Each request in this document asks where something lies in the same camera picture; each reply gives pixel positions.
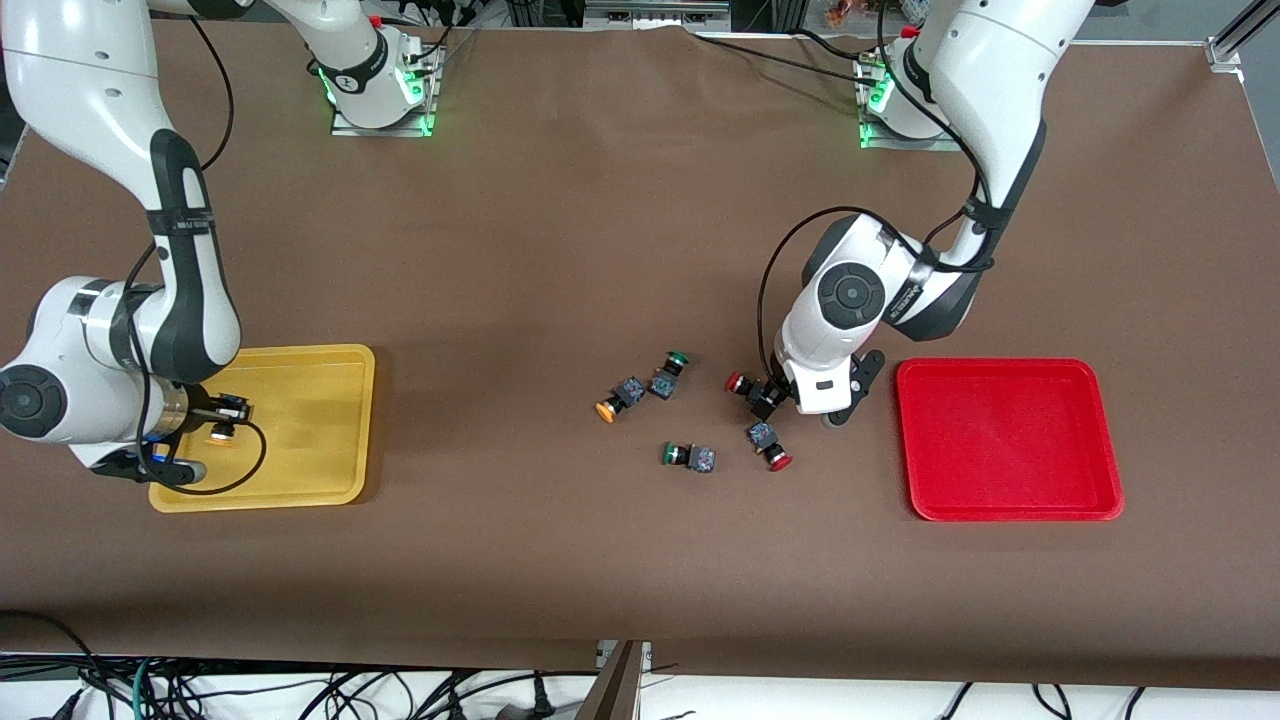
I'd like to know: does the red mushroom push button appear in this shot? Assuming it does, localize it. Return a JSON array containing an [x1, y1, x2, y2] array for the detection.
[[724, 369, 781, 413], [744, 419, 795, 473]]

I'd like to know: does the yellow plastic tray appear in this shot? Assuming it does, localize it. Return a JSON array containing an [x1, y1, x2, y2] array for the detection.
[[148, 344, 377, 514]]

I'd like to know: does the green push button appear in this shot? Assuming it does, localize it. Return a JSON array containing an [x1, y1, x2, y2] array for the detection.
[[661, 441, 718, 475], [647, 350, 693, 402]]

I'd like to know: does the brown table cover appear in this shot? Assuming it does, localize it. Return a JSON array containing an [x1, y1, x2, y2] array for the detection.
[[0, 18, 1280, 691]]

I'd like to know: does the red plastic tray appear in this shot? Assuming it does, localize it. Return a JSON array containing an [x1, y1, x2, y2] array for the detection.
[[894, 358, 1126, 523]]

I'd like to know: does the metal table support beam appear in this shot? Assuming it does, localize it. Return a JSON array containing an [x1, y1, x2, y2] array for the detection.
[[576, 640, 653, 720]]

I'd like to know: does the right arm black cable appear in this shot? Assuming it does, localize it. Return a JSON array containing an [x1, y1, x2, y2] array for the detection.
[[125, 15, 268, 497]]

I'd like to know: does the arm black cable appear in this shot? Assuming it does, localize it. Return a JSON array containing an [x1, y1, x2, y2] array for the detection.
[[756, 0, 999, 386], [125, 15, 268, 497]]

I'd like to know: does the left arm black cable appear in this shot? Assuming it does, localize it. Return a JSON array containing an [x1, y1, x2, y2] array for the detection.
[[756, 0, 999, 386]]

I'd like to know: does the black floor cable loop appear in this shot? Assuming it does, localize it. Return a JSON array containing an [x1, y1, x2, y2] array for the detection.
[[0, 608, 111, 720]]

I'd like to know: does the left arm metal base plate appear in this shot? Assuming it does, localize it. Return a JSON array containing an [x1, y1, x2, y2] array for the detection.
[[858, 55, 963, 153]]

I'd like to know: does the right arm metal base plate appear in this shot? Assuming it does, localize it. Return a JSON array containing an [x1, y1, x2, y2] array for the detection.
[[330, 40, 439, 138]]

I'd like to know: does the black cable on table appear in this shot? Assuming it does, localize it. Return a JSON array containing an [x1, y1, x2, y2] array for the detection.
[[688, 30, 881, 89]]

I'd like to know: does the aluminium frame rail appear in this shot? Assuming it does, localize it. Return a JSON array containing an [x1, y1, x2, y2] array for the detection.
[[583, 0, 733, 31]]

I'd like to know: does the aluminium frame profile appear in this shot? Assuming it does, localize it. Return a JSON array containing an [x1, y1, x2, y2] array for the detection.
[[1205, 0, 1280, 73]]

